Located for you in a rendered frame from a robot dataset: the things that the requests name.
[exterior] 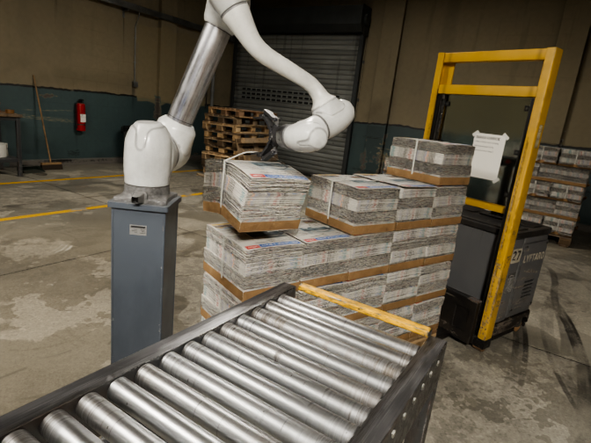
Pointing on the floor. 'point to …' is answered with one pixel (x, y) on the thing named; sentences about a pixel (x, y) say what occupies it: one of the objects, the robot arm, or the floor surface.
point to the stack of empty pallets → (226, 144)
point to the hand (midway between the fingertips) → (256, 134)
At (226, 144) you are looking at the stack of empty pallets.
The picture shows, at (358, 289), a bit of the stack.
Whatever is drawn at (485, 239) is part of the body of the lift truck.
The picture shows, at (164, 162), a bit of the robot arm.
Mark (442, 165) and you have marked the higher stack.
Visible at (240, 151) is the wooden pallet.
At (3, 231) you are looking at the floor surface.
